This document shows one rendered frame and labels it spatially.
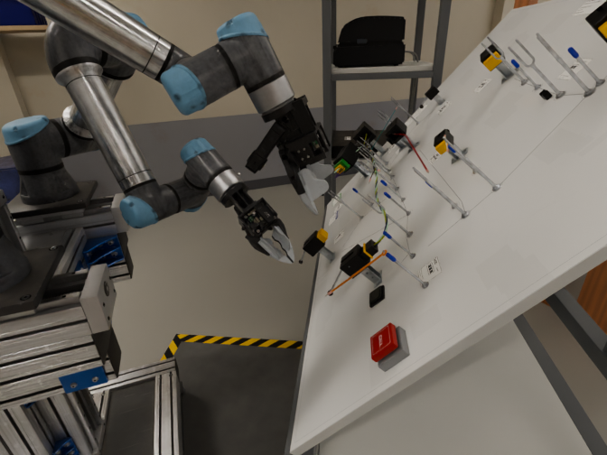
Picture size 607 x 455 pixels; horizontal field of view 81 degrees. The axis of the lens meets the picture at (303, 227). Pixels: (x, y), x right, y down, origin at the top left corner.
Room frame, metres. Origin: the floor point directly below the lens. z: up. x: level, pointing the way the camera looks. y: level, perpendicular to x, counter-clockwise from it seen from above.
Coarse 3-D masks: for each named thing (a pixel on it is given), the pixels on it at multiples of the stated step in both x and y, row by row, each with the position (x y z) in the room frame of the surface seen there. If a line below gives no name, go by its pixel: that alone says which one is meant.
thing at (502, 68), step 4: (492, 44) 1.01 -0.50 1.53; (496, 44) 1.02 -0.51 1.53; (488, 48) 1.02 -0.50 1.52; (492, 48) 0.99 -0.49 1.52; (496, 48) 0.98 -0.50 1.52; (484, 52) 1.02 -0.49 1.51; (488, 52) 0.99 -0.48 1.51; (492, 52) 0.98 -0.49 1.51; (480, 56) 1.03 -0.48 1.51; (484, 56) 0.99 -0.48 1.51; (488, 56) 0.98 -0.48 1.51; (504, 56) 0.98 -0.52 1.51; (484, 60) 0.99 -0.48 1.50; (500, 64) 1.01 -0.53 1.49; (504, 64) 0.99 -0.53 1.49; (496, 68) 1.00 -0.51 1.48; (500, 68) 1.01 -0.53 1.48; (504, 68) 1.01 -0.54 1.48; (508, 68) 0.99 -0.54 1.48; (516, 68) 0.99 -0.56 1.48; (500, 72) 1.00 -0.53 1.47; (504, 72) 1.01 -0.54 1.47; (508, 72) 1.01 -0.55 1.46; (512, 72) 0.99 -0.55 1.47; (504, 76) 1.00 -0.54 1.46; (508, 76) 1.00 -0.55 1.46; (504, 80) 1.00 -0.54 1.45
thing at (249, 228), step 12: (228, 192) 0.74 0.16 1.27; (240, 192) 0.76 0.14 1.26; (228, 204) 0.77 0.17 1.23; (240, 204) 0.74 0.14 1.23; (252, 204) 0.72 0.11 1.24; (264, 204) 0.74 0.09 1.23; (240, 216) 0.70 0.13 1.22; (252, 216) 0.72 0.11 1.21; (264, 216) 0.71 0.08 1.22; (276, 216) 0.72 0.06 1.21; (252, 228) 0.72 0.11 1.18; (264, 228) 0.74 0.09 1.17
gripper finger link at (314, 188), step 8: (304, 168) 0.65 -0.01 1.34; (304, 176) 0.65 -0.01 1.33; (312, 176) 0.64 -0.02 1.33; (304, 184) 0.65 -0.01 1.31; (312, 184) 0.64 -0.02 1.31; (320, 184) 0.64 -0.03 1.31; (328, 184) 0.63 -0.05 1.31; (312, 192) 0.64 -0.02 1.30; (320, 192) 0.63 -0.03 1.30; (304, 200) 0.63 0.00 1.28; (312, 200) 0.63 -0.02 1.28; (312, 208) 0.63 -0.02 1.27
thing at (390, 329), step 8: (384, 328) 0.46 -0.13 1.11; (392, 328) 0.45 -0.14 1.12; (376, 336) 0.46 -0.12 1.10; (384, 336) 0.45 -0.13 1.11; (392, 336) 0.44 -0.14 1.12; (376, 344) 0.44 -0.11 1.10; (384, 344) 0.43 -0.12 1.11; (392, 344) 0.42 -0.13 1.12; (376, 352) 0.43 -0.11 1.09; (384, 352) 0.42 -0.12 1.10; (376, 360) 0.42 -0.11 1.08
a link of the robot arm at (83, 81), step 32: (64, 32) 0.83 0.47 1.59; (64, 64) 0.80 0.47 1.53; (96, 64) 0.84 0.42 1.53; (96, 96) 0.80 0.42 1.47; (96, 128) 0.78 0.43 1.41; (128, 128) 0.82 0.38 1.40; (128, 160) 0.76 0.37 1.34; (128, 192) 0.74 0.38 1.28; (160, 192) 0.76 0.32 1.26; (128, 224) 0.72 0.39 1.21
